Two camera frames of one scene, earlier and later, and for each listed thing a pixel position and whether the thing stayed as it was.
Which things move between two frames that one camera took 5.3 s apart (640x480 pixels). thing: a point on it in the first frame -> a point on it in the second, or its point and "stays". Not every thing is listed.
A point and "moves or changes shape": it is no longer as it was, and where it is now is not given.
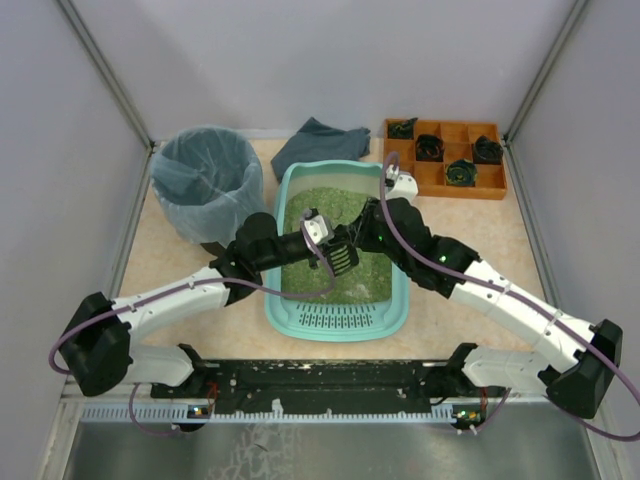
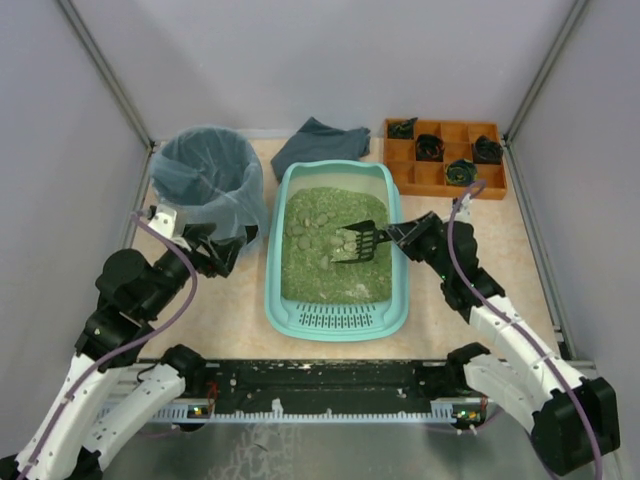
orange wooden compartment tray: x=450 y=159 stays
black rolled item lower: x=461 y=172 stays
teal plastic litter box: x=369 y=303 stays
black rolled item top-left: x=402 y=130 stays
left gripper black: x=331 y=245 -> x=204 y=251
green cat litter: x=370 y=281 stays
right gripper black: x=373 y=211 -> x=415 y=238
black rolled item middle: x=430 y=147 stays
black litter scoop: x=342 y=256 moves or changes shape
